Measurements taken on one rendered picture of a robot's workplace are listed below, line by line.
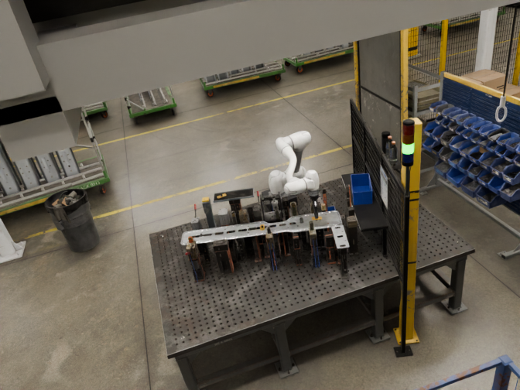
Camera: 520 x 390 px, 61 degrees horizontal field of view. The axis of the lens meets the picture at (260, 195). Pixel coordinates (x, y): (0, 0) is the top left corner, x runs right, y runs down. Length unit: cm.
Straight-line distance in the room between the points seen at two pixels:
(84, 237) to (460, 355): 436
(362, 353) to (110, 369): 225
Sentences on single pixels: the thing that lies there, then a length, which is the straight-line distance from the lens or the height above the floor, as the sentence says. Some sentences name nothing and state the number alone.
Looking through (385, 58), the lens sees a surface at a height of 159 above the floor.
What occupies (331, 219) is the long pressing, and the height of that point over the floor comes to 100.
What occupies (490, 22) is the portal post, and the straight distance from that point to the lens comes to 752.
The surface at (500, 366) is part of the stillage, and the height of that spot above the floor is 90.
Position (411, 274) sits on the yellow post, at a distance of 365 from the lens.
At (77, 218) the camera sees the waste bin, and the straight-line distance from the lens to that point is 585.
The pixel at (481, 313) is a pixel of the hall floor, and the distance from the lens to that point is 451.
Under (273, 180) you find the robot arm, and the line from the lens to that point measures 442.
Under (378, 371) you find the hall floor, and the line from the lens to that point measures 399.
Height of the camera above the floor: 321
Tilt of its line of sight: 31 degrees down
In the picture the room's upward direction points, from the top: 10 degrees counter-clockwise
